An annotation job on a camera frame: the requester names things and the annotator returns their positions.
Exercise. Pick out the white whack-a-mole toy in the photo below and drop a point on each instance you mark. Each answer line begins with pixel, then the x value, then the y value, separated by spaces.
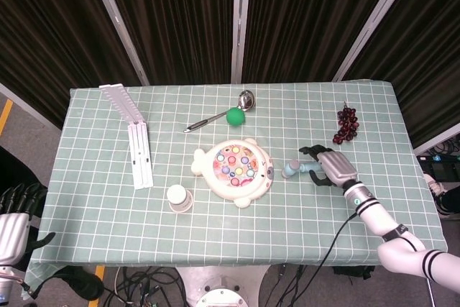
pixel 235 170

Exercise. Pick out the black shoe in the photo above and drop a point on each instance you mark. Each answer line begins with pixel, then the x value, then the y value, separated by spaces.
pixel 84 282

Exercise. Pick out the green ball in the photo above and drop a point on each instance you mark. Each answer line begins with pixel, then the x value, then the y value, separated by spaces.
pixel 235 117

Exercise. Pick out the green checked tablecloth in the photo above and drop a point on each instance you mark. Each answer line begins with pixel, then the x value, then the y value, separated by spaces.
pixel 251 228

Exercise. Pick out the grey slanted frame post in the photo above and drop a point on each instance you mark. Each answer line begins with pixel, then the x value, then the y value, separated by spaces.
pixel 373 23
pixel 118 23

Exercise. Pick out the white paper cup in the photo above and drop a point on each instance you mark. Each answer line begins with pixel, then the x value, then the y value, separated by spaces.
pixel 178 197

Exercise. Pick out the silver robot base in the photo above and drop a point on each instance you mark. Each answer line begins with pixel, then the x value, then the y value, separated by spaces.
pixel 223 289

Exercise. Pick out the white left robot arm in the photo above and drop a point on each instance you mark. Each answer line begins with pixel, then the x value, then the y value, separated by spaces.
pixel 5 287

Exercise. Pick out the dark red grape bunch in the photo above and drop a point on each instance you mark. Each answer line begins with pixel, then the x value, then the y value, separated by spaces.
pixel 346 122

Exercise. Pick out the black box under table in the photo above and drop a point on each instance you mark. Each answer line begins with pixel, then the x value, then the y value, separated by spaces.
pixel 352 271

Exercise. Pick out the white folding stand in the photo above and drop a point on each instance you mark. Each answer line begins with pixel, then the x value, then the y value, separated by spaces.
pixel 140 156

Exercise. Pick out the white shoe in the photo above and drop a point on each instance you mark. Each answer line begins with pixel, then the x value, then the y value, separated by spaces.
pixel 435 186

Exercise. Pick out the light blue toy hammer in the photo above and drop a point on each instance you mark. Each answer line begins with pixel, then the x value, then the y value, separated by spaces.
pixel 292 169

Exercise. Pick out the grey low frame rail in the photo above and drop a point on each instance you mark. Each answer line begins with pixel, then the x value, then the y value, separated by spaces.
pixel 25 105
pixel 438 141

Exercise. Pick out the grey upright frame post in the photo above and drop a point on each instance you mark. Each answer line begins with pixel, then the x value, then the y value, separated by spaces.
pixel 240 23

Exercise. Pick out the dark brown curtain panel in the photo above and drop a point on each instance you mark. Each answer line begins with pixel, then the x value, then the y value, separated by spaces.
pixel 427 51
pixel 176 23
pixel 46 34
pixel 305 23

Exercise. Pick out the black power strip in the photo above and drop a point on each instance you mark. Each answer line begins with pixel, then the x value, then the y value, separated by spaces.
pixel 436 158

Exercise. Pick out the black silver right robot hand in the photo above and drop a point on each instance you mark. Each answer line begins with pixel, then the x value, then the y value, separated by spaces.
pixel 338 168

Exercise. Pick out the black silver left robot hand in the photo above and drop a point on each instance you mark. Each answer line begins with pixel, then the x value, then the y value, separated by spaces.
pixel 12 235

